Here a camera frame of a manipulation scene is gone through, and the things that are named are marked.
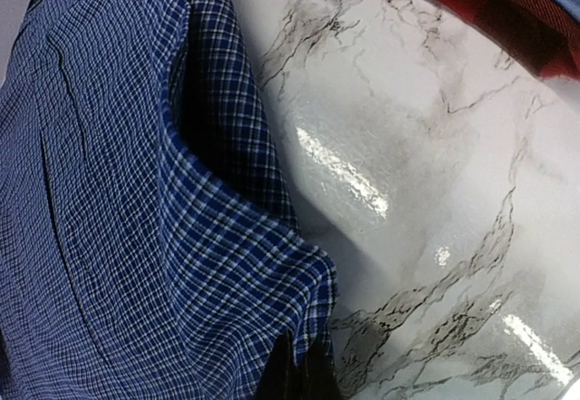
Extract red black plaid folded shirt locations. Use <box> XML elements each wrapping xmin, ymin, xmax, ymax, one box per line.
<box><xmin>436</xmin><ymin>0</ymin><xmax>579</xmax><ymax>80</ymax></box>

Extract dark blue checked shirt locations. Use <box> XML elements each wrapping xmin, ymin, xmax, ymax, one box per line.
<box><xmin>1</xmin><ymin>0</ymin><xmax>341</xmax><ymax>399</ymax></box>

